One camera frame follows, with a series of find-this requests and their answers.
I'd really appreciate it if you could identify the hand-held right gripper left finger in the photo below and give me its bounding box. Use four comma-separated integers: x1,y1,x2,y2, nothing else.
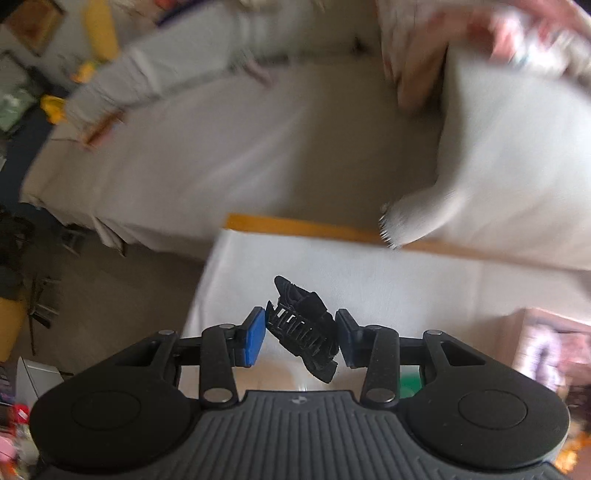
113,306,267,408

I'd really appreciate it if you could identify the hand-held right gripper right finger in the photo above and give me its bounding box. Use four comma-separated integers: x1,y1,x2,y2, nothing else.
335,309,504,408

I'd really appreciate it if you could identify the black hair claw clip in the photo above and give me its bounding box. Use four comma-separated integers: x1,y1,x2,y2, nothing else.
265,275,340,383

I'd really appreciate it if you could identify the pink cardboard box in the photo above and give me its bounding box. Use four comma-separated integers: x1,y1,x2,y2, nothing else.
496,308,591,407

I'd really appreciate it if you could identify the purple pink plush slipper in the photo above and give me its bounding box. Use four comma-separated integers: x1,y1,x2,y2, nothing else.
526,323,591,393

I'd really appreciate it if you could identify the beige tablecloth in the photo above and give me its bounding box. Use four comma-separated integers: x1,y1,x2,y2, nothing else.
182,228,591,402

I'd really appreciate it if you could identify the green lidded air freshener jar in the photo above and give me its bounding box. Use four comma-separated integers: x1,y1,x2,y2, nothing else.
399,375,426,400

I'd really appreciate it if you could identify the bed with beige sheet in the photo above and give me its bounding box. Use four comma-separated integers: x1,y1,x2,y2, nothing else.
18,0,591,273

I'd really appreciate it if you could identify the white box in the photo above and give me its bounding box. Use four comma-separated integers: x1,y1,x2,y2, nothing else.
16,357,63,403

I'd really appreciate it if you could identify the dark furniture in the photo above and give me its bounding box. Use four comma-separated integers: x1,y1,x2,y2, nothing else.
0,208,61,328

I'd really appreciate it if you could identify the pink floral blanket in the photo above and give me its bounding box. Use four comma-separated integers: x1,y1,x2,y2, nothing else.
376,0,591,109

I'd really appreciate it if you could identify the yellow cloth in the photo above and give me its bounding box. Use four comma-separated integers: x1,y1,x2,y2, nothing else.
41,95,70,125

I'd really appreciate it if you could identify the yellow pillow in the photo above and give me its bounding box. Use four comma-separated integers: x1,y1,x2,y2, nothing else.
82,0,120,61

